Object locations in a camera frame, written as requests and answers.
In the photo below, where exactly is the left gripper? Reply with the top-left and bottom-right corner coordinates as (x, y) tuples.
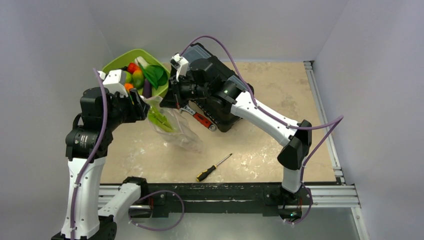
(104, 87), (150, 129)

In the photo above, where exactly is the toy green onion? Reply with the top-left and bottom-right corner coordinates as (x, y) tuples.
(147, 105), (177, 133)

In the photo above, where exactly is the clear zip top bag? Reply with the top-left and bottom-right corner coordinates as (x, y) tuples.
(144, 96), (203, 153)

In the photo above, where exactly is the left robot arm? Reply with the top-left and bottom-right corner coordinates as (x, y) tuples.
(53, 87), (150, 240)

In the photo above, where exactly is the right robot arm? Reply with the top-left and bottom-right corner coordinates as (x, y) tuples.
(160, 54), (312, 204)

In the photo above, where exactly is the green plastic bin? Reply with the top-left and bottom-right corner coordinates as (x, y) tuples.
(102, 48), (171, 78)

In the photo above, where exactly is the toy purple eggplant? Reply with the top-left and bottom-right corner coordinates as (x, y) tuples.
(141, 79), (152, 99)

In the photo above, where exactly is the toy orange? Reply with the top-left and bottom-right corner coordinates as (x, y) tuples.
(124, 83), (134, 93)

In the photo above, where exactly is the toy green leaf vegetable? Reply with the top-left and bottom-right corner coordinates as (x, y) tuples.
(139, 64), (168, 90)

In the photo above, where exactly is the toy mango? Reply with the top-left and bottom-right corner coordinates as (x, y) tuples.
(132, 69), (145, 90)

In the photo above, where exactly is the toy green apple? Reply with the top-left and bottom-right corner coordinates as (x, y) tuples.
(124, 71), (133, 84)

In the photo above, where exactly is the toy red strawberry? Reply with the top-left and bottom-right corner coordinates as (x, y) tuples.
(127, 62), (141, 74)

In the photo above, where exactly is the black toolbox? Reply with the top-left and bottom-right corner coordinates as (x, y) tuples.
(180, 43), (254, 133)

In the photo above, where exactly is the yellow black screwdriver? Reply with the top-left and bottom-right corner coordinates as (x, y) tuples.
(196, 153), (233, 182)

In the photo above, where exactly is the adjustable wrench red handle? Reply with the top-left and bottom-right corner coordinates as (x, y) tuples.
(179, 104), (217, 132)

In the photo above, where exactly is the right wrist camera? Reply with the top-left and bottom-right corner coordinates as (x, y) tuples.
(170, 53), (189, 82)

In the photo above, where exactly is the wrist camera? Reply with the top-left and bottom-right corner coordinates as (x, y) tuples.
(170, 53), (189, 82)
(97, 69), (129, 98)

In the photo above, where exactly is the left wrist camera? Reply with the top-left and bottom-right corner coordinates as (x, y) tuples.
(97, 69), (129, 98)

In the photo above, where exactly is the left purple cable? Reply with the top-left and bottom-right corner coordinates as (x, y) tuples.
(68, 68), (110, 239)

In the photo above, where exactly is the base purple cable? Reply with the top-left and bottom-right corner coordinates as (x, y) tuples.
(128, 190), (185, 232)

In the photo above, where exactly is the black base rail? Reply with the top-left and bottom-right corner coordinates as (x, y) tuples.
(133, 182), (313, 220)

